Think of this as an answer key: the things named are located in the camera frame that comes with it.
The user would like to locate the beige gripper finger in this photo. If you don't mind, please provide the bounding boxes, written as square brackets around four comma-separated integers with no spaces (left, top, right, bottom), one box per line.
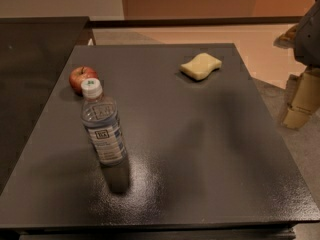
[281,67,320,129]
[273,25,297,49]

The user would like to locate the red apple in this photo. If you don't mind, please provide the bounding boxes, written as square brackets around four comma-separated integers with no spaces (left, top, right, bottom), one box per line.
[69,66,98,95]

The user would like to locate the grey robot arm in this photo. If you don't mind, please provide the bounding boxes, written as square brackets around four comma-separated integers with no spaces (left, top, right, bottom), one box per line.
[274,0,320,129]

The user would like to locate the clear plastic water bottle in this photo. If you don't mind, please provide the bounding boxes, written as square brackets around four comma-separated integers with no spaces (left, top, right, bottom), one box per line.
[81,78,127,166]

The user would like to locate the yellow sponge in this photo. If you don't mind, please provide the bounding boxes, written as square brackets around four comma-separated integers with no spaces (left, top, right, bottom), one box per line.
[180,53,222,81]

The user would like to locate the dark side table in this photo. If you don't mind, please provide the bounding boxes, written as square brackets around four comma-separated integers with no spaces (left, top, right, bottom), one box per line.
[0,16,93,193]

